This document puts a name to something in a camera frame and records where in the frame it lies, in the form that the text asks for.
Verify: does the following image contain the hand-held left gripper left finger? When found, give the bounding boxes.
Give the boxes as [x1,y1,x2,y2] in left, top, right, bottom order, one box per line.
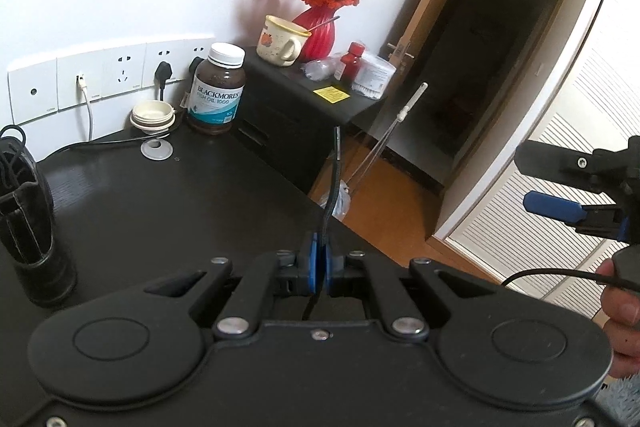
[144,232,321,341]

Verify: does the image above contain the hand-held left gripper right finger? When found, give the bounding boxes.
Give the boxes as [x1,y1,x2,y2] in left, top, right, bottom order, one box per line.
[324,239,501,342]

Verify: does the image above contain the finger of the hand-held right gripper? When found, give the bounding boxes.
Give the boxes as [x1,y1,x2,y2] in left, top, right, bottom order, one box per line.
[524,191,632,242]
[515,141,629,194]

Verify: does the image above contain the person's right hand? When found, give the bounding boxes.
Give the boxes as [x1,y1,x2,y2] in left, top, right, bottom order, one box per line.
[598,257,640,381]

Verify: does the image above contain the white louvered wardrobe door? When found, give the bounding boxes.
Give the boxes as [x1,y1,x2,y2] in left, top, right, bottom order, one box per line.
[431,0,640,324]

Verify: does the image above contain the clear plastic bottle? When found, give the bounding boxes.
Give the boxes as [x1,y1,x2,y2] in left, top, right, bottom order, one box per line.
[319,180,352,222]

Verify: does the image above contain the black drawer cabinet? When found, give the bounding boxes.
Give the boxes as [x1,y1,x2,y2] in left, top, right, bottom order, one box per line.
[231,46,385,196]

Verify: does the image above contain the white plastic rod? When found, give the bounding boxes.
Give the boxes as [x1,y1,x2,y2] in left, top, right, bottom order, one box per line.
[344,81,431,190]

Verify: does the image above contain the yellow sticker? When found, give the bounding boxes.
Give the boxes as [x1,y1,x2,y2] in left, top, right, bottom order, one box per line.
[313,86,352,104]

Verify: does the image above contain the grey round disc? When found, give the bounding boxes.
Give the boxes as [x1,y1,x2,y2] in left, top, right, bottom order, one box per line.
[140,138,175,162]

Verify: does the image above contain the brown supplement bottle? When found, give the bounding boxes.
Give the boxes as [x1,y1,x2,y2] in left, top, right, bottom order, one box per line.
[185,42,247,137]

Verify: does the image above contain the small clear plastic bag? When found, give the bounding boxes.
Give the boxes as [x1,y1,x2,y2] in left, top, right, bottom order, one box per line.
[300,59,347,83]

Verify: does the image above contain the clear cotton swab box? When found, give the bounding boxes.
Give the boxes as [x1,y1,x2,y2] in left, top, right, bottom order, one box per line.
[350,52,397,101]

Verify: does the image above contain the light blue fluffy cloth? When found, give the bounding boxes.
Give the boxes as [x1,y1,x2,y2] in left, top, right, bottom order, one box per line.
[597,373,640,427]

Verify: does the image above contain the red medicine bottle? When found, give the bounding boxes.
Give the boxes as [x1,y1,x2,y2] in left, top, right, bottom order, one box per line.
[339,42,367,83]

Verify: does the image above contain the cream stacked cups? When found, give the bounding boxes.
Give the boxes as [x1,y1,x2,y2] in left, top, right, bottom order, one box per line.
[129,99,176,136]

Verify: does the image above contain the red ribbed vase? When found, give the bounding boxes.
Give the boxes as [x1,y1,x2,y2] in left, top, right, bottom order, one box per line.
[291,4,339,63]

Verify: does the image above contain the cream printed mug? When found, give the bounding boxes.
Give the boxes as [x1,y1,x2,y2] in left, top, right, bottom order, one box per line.
[256,14,312,68]

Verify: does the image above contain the metal spoon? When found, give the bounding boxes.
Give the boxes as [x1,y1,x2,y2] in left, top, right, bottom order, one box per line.
[299,15,342,34]

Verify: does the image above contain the black leather shoe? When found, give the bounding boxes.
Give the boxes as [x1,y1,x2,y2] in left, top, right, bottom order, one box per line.
[0,124,79,308]

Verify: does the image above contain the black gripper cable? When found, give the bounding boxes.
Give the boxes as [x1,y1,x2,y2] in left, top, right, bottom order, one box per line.
[501,247,640,293]

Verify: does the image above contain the metal door handle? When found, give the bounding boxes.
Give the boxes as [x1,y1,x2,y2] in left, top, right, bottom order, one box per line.
[386,37,416,69]

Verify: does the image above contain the black power plug cable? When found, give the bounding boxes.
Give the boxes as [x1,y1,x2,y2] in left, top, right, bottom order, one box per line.
[44,60,188,159]

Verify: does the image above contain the white wall socket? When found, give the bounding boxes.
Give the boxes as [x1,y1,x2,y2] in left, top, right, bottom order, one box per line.
[183,38,222,80]
[144,41,188,91]
[102,46,148,101]

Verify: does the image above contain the white charging cable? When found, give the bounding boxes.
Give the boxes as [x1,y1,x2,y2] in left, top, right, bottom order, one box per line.
[75,74,97,143]

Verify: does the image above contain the white wall data port plate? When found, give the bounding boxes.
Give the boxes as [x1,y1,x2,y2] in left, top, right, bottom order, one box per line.
[56,52,106,111]

